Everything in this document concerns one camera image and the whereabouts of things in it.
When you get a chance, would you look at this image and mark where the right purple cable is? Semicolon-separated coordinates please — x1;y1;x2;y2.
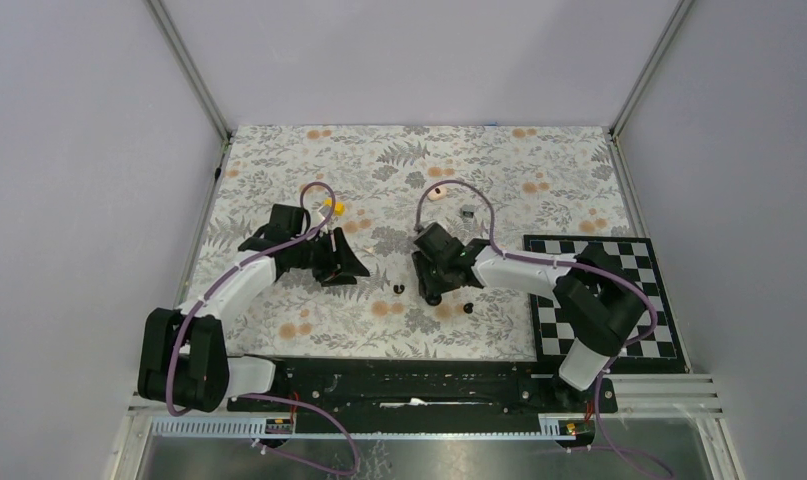
414;180;673;480

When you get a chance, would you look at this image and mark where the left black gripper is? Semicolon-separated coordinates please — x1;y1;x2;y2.
290;227;369;287

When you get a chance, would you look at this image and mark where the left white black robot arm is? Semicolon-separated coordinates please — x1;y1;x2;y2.
137;204;370;413

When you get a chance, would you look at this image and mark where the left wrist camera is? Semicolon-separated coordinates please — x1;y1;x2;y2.
311;206;334;229

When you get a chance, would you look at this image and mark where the small grey metal block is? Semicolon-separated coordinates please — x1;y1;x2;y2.
459;205;476;220

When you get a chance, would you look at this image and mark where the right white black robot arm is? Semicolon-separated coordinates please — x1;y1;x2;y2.
412;223;658;412

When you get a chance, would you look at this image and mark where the floral patterned table mat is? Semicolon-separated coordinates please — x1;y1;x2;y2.
190;126;632;361

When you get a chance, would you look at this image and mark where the right aluminium frame post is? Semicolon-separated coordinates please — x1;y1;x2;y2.
609;0;695;139

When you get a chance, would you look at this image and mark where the pink round small object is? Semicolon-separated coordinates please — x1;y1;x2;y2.
426;185;447;202

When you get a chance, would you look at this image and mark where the aluminium frame post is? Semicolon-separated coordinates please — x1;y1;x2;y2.
144;0;235;144
609;0;695;139

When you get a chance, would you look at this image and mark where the left aluminium frame post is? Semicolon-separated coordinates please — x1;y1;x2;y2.
144;0;235;144

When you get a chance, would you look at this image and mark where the black earbud charging case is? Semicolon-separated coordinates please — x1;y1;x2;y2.
424;294;442;306

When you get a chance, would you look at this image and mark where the black white checkerboard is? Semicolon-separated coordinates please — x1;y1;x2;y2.
523;234;686;373

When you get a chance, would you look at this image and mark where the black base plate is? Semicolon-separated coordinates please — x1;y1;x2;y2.
226;357;618;435

